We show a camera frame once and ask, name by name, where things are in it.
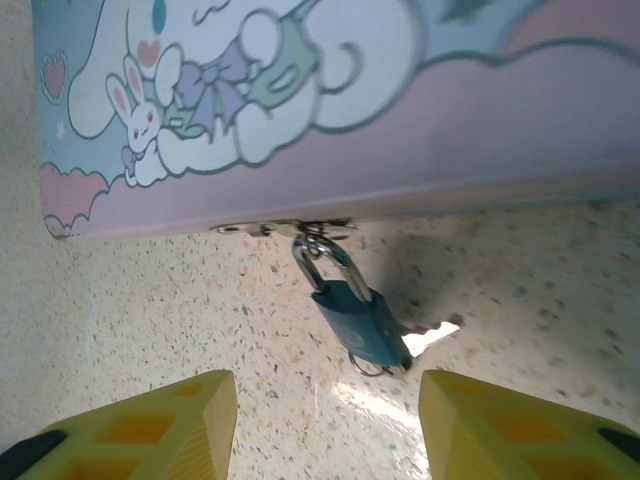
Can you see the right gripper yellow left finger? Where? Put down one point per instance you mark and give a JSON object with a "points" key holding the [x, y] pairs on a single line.
{"points": [[210, 435]]}

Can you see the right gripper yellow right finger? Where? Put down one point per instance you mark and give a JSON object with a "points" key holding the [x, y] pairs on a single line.
{"points": [[450, 435]]}

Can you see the blue padlock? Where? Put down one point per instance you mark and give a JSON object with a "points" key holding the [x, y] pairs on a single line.
{"points": [[360, 325]]}

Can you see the pastel cartoon tin box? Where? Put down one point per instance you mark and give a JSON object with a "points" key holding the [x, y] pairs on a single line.
{"points": [[450, 125]]}

